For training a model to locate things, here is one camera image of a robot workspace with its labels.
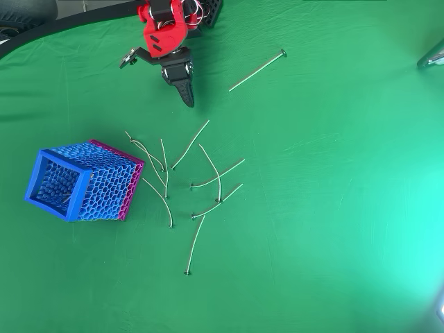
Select black perforated arm base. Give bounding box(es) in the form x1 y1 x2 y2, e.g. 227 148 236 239
199 0 223 29

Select straight candle wick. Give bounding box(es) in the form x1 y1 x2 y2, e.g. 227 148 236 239
228 49 288 93

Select strongly curved candle wick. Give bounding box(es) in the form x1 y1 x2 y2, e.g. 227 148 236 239
198 144 223 203

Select blue honeycomb basket magenta base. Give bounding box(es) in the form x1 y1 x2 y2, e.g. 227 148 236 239
23 138 146 223

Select dark fabric bundle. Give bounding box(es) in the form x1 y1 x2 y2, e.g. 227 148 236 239
0 0 58 35

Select green backdrop cloth black rim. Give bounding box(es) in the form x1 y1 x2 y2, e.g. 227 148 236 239
0 0 444 333

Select chrome stand pole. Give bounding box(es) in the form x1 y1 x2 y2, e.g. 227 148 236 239
417 37 444 69

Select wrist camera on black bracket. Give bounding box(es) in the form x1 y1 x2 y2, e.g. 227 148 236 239
119 46 155 69

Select red white servo cable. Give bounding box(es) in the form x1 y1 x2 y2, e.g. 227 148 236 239
187 0 209 26

